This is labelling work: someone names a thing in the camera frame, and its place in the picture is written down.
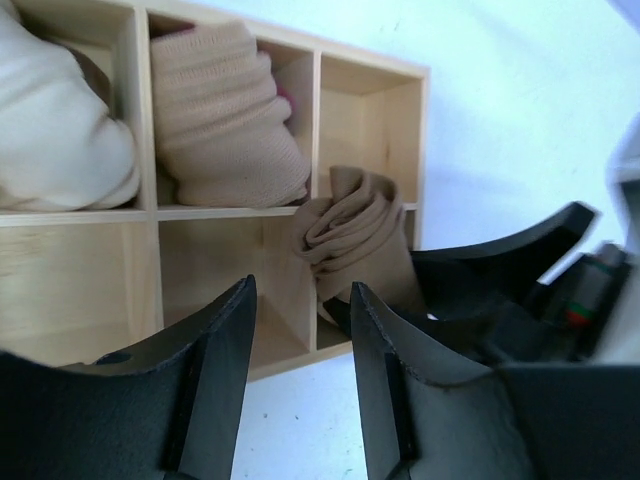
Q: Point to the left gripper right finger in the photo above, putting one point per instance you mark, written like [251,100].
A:
[428,412]

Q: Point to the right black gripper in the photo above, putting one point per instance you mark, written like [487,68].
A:
[486,305]

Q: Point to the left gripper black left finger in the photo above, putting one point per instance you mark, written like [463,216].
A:
[167,407]

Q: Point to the brown sock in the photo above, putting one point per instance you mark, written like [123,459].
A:
[357,234]

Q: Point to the wooden compartment tray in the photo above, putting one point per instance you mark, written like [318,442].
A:
[78,285]

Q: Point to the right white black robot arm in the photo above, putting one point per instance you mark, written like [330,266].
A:
[618,344]

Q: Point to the beige rolled sock right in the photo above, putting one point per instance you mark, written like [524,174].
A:
[219,120]

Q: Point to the beige rolled sock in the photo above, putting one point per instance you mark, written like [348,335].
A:
[219,120]
[60,148]

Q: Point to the beige rolled sock left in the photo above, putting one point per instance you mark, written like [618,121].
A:
[60,148]

